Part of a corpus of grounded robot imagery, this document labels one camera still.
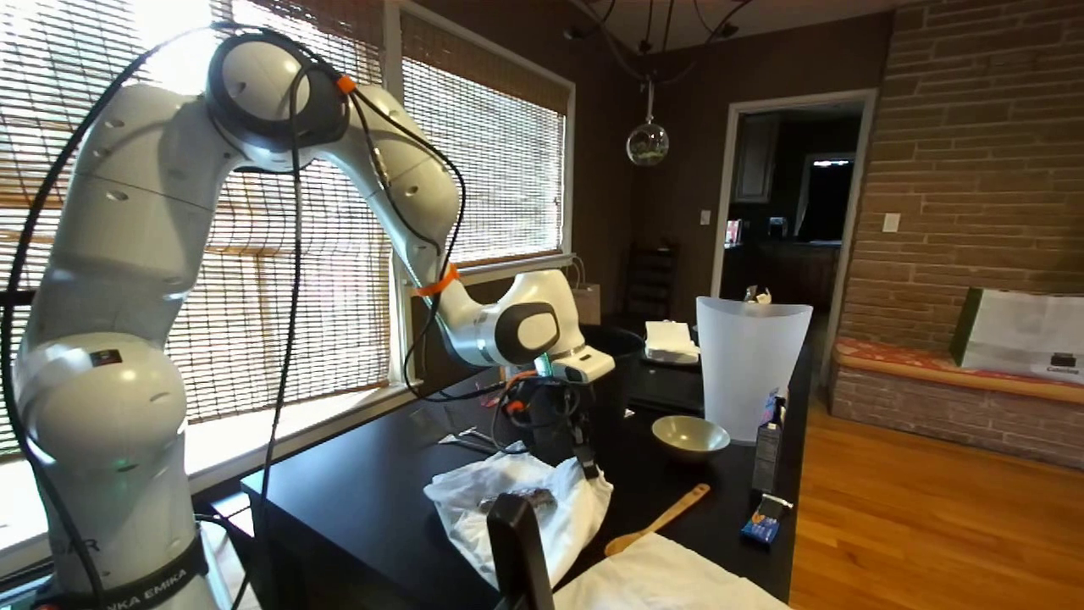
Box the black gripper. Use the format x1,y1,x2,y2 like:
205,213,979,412
501,376,600,481

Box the large white cloth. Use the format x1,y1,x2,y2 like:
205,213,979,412
422,450,612,585

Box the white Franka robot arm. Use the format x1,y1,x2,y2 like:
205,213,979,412
4,23,612,610

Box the black plastic bin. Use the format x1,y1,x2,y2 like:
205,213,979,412
586,325,647,535

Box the green ceramic bowl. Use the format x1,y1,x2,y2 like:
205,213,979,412
650,412,733,457

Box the wooden spoon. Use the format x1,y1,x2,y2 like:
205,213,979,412
602,481,710,554

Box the folded white napkins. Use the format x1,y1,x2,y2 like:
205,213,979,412
642,318,701,364

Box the spray bottle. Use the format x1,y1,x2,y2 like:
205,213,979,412
751,394,785,491

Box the blue small box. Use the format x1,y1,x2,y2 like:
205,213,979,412
737,494,792,546

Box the white paper bag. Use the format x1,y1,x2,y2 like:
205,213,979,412
953,289,1084,384

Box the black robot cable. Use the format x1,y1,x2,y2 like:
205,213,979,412
0,19,471,610

